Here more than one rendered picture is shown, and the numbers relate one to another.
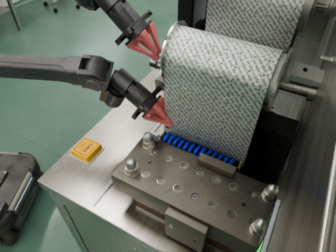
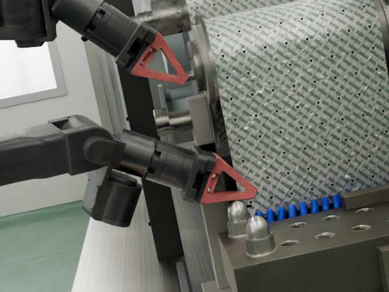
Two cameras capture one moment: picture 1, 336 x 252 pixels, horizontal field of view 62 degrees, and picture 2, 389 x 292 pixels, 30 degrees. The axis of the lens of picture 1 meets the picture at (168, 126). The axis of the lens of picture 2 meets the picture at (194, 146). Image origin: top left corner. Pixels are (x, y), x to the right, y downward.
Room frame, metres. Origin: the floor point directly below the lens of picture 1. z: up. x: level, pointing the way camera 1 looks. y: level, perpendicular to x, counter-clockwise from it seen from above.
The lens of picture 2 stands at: (-0.25, 0.57, 1.29)
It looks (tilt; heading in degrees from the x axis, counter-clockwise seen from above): 8 degrees down; 328
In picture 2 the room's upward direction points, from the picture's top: 11 degrees counter-clockwise
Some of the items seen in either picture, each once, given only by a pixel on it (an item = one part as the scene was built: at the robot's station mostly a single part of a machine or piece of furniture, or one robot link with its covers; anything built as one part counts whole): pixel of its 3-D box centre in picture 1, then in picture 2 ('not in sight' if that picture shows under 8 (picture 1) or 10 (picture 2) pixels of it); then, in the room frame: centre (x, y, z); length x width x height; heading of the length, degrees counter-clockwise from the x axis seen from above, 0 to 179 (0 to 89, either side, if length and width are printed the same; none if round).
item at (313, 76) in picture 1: (307, 73); not in sight; (0.47, -0.28, 1.28); 0.06 x 0.05 x 0.02; 61
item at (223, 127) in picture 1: (205, 125); (315, 149); (0.50, -0.09, 1.11); 0.23 x 0.01 x 0.18; 61
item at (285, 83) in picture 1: (298, 86); not in sight; (0.47, -0.27, 1.25); 0.07 x 0.04 x 0.04; 61
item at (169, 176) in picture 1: (196, 190); (384, 238); (0.38, -0.07, 1.00); 0.40 x 0.16 x 0.06; 61
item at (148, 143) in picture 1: (148, 139); (238, 217); (0.50, 0.05, 1.05); 0.04 x 0.04 x 0.04
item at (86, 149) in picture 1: (86, 149); not in sight; (0.59, 0.26, 0.91); 0.07 x 0.07 x 0.02; 61
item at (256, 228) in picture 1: (260, 226); not in sight; (0.26, -0.19, 1.05); 0.04 x 0.04 x 0.04
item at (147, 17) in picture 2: not in sight; (136, 22); (0.87, -0.07, 1.33); 0.06 x 0.03 x 0.03; 61
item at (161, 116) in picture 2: (155, 62); (161, 121); (0.68, 0.03, 1.18); 0.04 x 0.02 x 0.04; 151
